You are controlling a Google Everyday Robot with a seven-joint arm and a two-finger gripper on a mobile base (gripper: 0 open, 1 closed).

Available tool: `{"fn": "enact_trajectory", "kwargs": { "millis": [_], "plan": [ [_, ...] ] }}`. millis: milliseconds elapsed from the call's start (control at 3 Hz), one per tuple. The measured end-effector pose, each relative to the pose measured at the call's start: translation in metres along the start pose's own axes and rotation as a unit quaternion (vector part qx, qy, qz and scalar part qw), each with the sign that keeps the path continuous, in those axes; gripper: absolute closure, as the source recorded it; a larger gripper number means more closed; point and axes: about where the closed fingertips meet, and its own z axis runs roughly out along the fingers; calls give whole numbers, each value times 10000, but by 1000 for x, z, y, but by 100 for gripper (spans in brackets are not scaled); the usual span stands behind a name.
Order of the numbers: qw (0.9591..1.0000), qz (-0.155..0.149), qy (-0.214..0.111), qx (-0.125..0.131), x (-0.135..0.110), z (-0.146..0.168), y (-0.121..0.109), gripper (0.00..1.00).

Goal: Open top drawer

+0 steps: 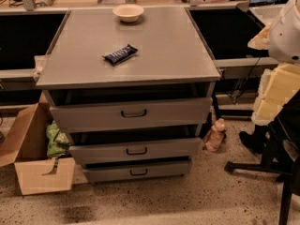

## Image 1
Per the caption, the blue snack bar wrapper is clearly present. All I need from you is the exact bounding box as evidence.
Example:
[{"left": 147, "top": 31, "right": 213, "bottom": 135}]
[{"left": 103, "top": 44, "right": 138, "bottom": 66}]

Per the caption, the grey top drawer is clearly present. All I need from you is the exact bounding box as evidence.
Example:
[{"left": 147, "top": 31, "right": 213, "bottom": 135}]
[{"left": 50, "top": 97, "right": 212, "bottom": 133}]

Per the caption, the grey drawer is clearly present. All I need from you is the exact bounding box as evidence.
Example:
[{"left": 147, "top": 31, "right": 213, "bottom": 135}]
[
  {"left": 70, "top": 138, "right": 201, "bottom": 165},
  {"left": 50, "top": 97, "right": 212, "bottom": 133},
  {"left": 83, "top": 159, "right": 191, "bottom": 183}
]

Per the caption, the open cardboard box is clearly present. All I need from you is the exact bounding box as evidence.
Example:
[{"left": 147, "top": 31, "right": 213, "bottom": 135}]
[{"left": 0, "top": 98, "right": 75, "bottom": 195}]

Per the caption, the white ceramic bowl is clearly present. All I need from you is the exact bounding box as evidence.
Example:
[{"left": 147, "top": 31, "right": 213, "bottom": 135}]
[{"left": 112, "top": 4, "right": 144, "bottom": 23}]

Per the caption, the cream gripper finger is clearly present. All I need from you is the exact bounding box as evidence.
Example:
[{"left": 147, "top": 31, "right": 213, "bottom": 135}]
[{"left": 247, "top": 23, "right": 271, "bottom": 50}]

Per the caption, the grey drawer cabinet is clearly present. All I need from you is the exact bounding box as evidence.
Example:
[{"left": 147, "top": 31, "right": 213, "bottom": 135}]
[{"left": 37, "top": 7, "right": 219, "bottom": 169}]

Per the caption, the grey bottom drawer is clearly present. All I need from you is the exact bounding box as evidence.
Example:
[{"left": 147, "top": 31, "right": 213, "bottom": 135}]
[{"left": 83, "top": 159, "right": 191, "bottom": 183}]

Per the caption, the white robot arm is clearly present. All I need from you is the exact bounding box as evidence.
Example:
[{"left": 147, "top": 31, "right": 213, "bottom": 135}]
[{"left": 247, "top": 0, "right": 300, "bottom": 66}]

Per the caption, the black office chair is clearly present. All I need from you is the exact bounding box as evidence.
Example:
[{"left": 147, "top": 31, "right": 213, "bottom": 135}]
[{"left": 224, "top": 91, "right": 300, "bottom": 225}]

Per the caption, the green chip bag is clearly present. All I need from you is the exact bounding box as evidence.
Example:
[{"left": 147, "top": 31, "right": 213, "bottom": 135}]
[{"left": 46, "top": 123, "right": 69, "bottom": 158}]

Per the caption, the black shoe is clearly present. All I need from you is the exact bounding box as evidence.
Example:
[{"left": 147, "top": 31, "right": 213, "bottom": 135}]
[{"left": 239, "top": 125, "right": 268, "bottom": 154}]

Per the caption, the grey middle drawer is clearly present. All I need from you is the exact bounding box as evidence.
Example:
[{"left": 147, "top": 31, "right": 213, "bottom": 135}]
[{"left": 70, "top": 138, "right": 201, "bottom": 165}]

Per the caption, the plastic bottle on floor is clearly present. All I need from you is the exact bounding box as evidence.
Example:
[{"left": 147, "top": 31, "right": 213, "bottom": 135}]
[{"left": 204, "top": 118, "right": 226, "bottom": 152}]

